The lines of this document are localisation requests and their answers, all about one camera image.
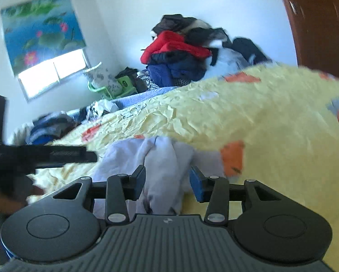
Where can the green plastic chair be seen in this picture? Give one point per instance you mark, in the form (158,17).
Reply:
(100,92)

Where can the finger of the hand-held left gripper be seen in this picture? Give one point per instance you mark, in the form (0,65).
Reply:
(70,154)

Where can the grey patterned pillow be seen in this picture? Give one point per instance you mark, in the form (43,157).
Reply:
(104,76)

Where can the lotus print window blind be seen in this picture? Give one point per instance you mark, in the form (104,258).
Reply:
(41,31)

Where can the person's left hand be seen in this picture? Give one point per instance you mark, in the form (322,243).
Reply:
(5,202)

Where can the checked cloth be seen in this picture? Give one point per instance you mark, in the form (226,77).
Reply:
(151,82)

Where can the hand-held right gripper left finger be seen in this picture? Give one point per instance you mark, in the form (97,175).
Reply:
(138,182)

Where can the black bag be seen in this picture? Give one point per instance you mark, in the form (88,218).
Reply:
(247,49)

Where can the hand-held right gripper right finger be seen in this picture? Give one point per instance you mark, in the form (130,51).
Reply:
(196,186)

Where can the black clothes heap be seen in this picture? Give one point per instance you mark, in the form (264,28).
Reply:
(186,27)

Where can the red jacket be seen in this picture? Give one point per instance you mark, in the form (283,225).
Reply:
(175,45)

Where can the yellow printed blanket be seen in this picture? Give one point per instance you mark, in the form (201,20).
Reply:
(271,124)

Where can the window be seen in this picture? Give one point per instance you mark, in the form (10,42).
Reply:
(53,72)

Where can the dark clothes pile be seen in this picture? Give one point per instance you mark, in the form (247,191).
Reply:
(51,127)

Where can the blue bedsheet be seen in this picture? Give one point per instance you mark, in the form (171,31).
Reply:
(141,97)

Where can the navy blue jacket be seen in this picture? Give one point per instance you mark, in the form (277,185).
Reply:
(178,70)

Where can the lavender shirt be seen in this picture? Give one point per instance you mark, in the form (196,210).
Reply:
(163,164)

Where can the green box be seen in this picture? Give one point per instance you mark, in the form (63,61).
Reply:
(127,83)

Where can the brown wooden door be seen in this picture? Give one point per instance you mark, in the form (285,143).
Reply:
(319,22)

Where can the white printed plastic bag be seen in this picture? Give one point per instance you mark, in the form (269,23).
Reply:
(102,108)

